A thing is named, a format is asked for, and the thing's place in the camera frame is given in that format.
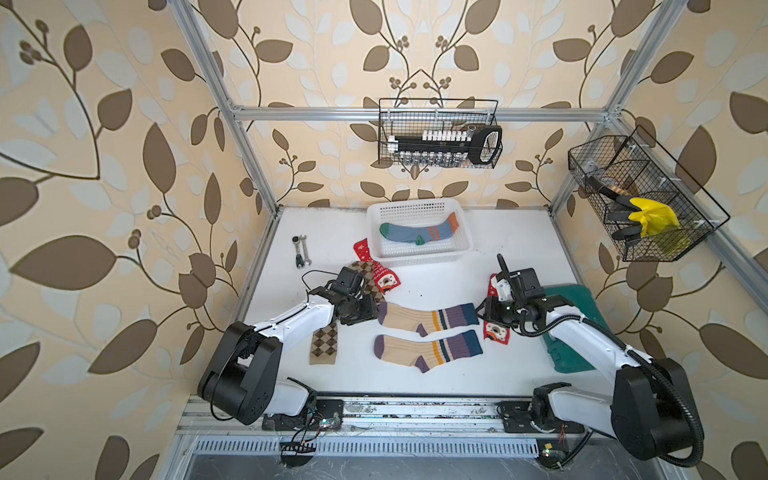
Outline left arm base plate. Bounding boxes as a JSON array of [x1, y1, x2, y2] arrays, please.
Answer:
[[262, 398, 344, 432]]

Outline black wire basket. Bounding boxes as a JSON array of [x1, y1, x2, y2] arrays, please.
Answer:
[[377, 97, 503, 169], [568, 125, 731, 263]]

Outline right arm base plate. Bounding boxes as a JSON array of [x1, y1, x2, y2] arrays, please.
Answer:
[[496, 399, 585, 434]]

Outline right black wire basket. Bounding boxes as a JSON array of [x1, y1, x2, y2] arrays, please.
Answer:
[[568, 125, 731, 263]]

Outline black tool in basket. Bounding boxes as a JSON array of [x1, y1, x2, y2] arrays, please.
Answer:
[[587, 176, 643, 246]]

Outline white plastic basket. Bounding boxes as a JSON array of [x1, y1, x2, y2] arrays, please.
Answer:
[[367, 199, 474, 268]]

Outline green plastic tool case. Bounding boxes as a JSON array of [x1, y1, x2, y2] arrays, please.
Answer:
[[543, 284, 607, 374]]

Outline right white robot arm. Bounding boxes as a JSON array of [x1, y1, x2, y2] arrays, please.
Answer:
[[481, 256, 705, 468]]

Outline silver wrench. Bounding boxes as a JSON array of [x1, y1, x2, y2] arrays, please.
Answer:
[[299, 235, 312, 267]]

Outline black socket set holder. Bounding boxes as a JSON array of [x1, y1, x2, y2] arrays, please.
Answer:
[[384, 125, 503, 168]]

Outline red christmas sock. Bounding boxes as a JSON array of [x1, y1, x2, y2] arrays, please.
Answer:
[[482, 274, 511, 345], [353, 239, 401, 294]]

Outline beige purple sock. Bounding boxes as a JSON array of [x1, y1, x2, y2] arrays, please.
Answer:
[[377, 302, 479, 337], [373, 330, 483, 373]]

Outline back black wire basket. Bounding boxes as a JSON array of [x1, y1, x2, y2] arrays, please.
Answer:
[[377, 97, 503, 169]]

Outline brown argyle sock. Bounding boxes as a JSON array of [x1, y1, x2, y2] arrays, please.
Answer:
[[309, 322, 338, 365], [348, 261, 385, 304]]

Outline green handled ratchet wrench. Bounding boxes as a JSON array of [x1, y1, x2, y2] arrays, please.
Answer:
[[292, 236, 305, 269]]

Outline blue striped sock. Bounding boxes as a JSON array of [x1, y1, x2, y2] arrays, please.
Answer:
[[379, 213, 460, 246]]

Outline yellow rubber glove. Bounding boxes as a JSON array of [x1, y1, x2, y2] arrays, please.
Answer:
[[628, 197, 681, 238]]

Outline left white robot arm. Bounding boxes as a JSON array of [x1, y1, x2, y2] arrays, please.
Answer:
[[197, 267, 378, 425]]

